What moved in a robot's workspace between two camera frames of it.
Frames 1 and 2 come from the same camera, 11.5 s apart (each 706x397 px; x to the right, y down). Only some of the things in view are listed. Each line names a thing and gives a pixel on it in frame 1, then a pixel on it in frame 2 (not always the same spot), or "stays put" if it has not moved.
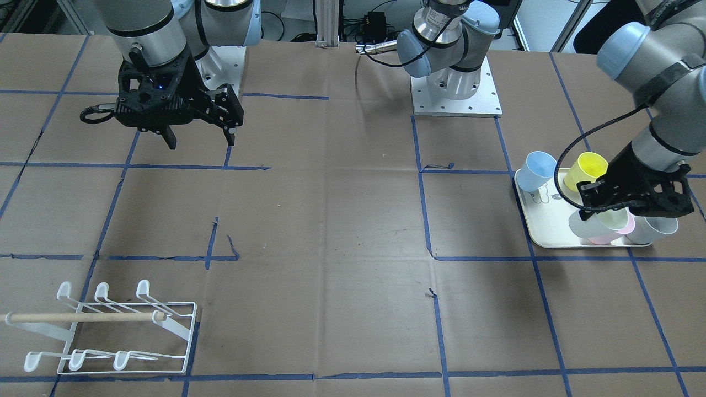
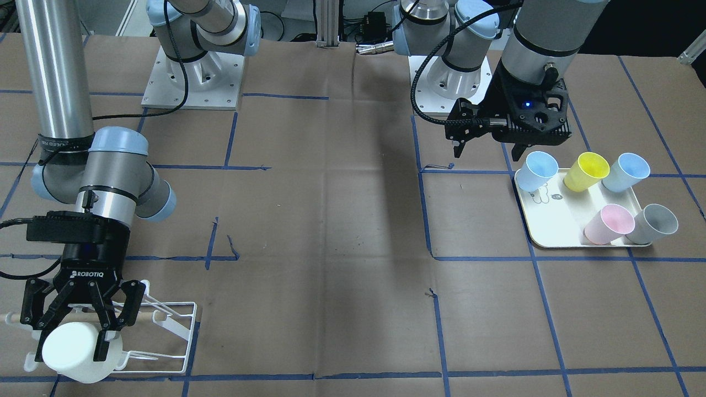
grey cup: x=648 y=229 stays put
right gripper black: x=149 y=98 to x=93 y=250
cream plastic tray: x=549 y=211 stays put
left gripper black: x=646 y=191 to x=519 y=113
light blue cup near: x=538 y=170 stays put
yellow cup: x=588 y=167 stays put
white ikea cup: x=616 y=219 to x=68 y=349
